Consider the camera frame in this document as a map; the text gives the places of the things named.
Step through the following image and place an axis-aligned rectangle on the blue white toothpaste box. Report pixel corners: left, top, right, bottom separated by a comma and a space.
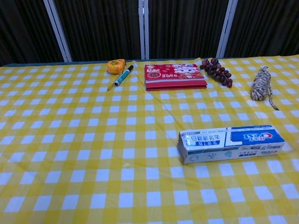
177, 124, 286, 165

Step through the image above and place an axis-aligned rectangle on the red desk calendar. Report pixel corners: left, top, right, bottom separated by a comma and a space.
144, 63, 208, 91

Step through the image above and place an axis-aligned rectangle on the black capped marker pen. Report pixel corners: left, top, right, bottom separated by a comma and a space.
114, 65, 134, 86

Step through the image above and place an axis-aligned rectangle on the orange tape measure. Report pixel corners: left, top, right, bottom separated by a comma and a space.
107, 59, 127, 75

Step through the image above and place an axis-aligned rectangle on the yellow white checkered tablecloth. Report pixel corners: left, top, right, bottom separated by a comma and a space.
0, 55, 299, 224

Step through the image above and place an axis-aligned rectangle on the dark purple grape bunch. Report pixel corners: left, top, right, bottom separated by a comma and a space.
199, 57, 234, 88

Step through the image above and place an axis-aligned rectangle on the white partition frame post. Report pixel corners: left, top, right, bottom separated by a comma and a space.
43, 0, 72, 63
215, 0, 235, 59
138, 0, 150, 60

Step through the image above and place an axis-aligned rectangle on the beige brown rope bundle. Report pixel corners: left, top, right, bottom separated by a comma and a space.
250, 66, 280, 111

